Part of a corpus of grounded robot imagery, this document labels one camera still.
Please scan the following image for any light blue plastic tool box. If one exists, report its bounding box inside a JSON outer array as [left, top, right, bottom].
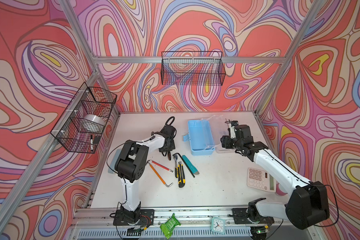
[[183, 115, 235, 156]]

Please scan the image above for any black wire basket back wall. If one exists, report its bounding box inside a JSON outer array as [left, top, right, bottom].
[[161, 50, 226, 86]]

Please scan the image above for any orange hex key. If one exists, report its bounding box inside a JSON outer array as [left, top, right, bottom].
[[148, 162, 173, 188]]

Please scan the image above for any grey blue stapler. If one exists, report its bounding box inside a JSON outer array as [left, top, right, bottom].
[[108, 149, 121, 174]]

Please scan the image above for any red hex key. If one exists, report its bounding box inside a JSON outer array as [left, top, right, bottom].
[[148, 160, 174, 173]]

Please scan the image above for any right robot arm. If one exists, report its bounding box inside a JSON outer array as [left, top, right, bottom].
[[221, 121, 330, 230]]

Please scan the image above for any black wire basket left wall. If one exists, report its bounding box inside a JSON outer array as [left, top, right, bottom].
[[51, 83, 117, 154]]

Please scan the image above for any small teal alarm clock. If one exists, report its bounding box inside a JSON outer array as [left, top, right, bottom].
[[211, 217, 225, 234]]

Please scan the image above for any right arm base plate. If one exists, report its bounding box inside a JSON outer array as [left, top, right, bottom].
[[229, 208, 275, 225]]

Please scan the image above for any large yellow black utility knife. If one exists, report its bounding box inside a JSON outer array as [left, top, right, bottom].
[[178, 162, 186, 188]]

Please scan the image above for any pink tape roll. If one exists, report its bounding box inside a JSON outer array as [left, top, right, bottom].
[[276, 183, 287, 196]]

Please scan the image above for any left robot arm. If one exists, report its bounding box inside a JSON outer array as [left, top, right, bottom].
[[115, 124, 177, 214]]

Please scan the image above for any grey tape roll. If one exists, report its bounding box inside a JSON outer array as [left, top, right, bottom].
[[84, 114, 106, 126]]

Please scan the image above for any pink calculator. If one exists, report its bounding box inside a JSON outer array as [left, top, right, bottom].
[[247, 168, 277, 193]]

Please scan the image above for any black wire basket wall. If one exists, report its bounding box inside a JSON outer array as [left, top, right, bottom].
[[51, 83, 117, 154], [161, 50, 226, 86]]

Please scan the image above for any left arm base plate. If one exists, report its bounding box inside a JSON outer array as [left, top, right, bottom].
[[110, 209, 155, 227]]

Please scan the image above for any black hex key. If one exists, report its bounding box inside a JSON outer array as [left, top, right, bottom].
[[172, 153, 196, 178]]

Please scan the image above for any teal utility knife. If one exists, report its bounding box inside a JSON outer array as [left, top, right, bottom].
[[182, 155, 200, 175]]

